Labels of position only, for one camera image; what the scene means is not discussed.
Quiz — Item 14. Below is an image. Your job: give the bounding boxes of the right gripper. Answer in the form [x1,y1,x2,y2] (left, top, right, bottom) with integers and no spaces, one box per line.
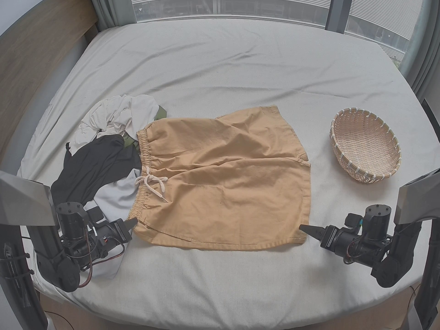
[299,224,355,256]

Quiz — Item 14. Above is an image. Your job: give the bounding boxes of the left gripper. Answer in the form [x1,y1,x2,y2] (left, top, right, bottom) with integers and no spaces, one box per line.
[99,218,138,252]

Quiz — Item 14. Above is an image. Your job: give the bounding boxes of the tan shorts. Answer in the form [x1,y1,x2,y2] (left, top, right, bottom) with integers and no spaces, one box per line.
[128,105,312,252]

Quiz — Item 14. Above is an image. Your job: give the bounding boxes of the pale blue garment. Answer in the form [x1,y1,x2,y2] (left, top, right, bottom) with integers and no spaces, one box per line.
[82,169,145,280]

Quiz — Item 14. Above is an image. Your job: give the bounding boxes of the black garment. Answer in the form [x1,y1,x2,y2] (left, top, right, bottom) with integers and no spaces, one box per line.
[51,134,143,213]

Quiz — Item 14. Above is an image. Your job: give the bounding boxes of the round woven basket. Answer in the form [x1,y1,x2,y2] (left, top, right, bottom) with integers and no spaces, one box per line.
[329,108,402,185]

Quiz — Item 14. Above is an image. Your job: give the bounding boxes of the white garment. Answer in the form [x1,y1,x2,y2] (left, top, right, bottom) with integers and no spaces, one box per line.
[65,95,160,158]

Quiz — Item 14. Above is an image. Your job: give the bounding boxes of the green garment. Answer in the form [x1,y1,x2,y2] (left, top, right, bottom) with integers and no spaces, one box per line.
[122,105,168,150]

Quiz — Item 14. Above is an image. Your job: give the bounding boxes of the bed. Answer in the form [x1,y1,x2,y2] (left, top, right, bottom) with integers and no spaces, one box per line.
[0,0,440,330]

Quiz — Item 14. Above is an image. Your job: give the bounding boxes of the grey-green curtain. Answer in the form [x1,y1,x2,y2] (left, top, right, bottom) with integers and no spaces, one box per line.
[84,0,138,32]
[397,0,440,103]

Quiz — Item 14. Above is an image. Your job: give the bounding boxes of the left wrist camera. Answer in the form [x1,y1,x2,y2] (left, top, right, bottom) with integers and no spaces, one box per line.
[85,207,115,226]

